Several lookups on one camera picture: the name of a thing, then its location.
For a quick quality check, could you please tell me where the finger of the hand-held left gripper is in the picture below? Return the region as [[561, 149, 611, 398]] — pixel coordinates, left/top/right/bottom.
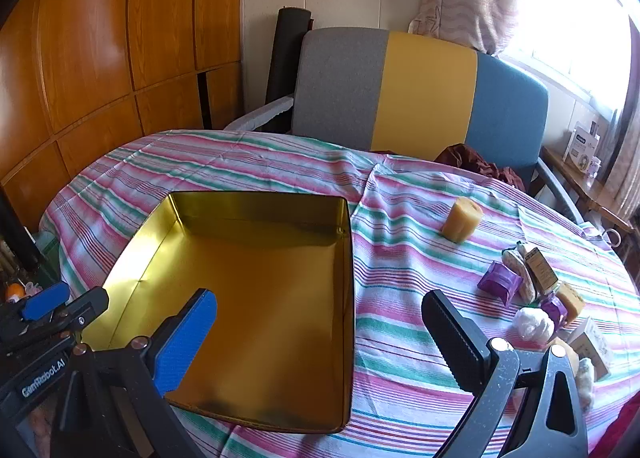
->
[[20, 287, 110, 350], [0, 282, 71, 336]]

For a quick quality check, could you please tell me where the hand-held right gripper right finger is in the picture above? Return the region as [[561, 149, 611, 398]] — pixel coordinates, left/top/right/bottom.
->
[[421, 289, 591, 458]]

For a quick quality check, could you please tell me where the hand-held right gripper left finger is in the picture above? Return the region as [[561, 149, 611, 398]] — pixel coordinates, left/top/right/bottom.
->
[[50, 288, 219, 458]]

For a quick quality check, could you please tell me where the purple packet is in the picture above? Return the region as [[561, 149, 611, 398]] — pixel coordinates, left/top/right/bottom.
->
[[477, 261, 523, 307], [540, 294, 568, 331]]

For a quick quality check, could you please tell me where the white cotton ball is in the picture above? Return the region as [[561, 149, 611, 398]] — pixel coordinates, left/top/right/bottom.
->
[[515, 305, 556, 341], [575, 358, 597, 411]]

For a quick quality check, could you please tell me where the beige sachet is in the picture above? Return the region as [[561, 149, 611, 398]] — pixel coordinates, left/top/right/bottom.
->
[[502, 242, 538, 303]]

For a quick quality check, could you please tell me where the metal tin box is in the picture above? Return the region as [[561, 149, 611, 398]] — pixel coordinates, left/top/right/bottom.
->
[[80, 191, 357, 435]]

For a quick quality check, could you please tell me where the white soap box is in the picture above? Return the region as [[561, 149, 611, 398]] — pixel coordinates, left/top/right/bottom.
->
[[567, 317, 613, 381]]

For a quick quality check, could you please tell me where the green container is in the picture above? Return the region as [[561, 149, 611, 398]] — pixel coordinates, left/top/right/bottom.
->
[[30, 231, 62, 285]]

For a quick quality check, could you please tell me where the striped tablecloth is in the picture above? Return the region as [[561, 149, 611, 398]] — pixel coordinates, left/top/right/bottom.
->
[[39, 129, 640, 458]]

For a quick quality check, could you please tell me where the maroon cloth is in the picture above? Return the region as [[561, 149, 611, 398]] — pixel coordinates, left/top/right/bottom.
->
[[370, 143, 526, 194]]

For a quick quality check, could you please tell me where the red patterned garment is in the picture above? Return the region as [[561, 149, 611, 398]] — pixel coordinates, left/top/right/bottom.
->
[[587, 408, 640, 458]]

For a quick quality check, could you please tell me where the wooden side table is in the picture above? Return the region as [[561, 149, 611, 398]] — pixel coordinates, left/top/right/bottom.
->
[[540, 145, 636, 234]]

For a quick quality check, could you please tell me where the white carton box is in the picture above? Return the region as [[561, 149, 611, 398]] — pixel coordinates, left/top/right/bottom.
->
[[562, 122, 602, 164]]

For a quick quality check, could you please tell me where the grey yellow blue chair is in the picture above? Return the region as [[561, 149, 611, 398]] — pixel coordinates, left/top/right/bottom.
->
[[222, 27, 586, 224]]

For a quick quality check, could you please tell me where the wooden wardrobe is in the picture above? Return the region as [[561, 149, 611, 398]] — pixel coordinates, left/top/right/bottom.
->
[[0, 0, 246, 234]]

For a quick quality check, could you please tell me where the black rolled mat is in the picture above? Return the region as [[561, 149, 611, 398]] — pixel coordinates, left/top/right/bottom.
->
[[264, 7, 313, 131]]

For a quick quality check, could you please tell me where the window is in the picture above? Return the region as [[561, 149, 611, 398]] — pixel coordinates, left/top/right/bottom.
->
[[500, 0, 636, 114]]

